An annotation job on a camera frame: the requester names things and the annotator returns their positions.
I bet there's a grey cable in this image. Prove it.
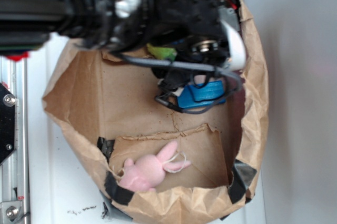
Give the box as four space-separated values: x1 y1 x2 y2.
110 50 243 115

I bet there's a white plastic tray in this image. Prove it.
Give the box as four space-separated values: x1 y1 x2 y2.
25 0 266 224

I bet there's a brown paper bag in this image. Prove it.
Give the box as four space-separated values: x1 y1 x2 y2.
43 6 269 223

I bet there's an aluminium frame rail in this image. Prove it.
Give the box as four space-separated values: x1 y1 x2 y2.
1 56 31 223

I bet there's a green plush animal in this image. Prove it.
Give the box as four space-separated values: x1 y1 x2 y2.
146 43 177 61

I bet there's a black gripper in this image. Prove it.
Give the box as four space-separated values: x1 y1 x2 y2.
150 0 246 90

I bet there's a blue wooden block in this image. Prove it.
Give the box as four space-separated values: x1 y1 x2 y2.
177 81 224 109

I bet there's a metal corner bracket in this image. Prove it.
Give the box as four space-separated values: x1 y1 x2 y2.
0 200 22 224

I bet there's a black mounting plate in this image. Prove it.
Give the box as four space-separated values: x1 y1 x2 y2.
0 83 17 164

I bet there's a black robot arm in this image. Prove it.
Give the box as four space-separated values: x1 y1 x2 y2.
1 0 246 78

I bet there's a pink plush bunny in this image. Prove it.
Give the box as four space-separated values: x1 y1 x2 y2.
118 140 192 192

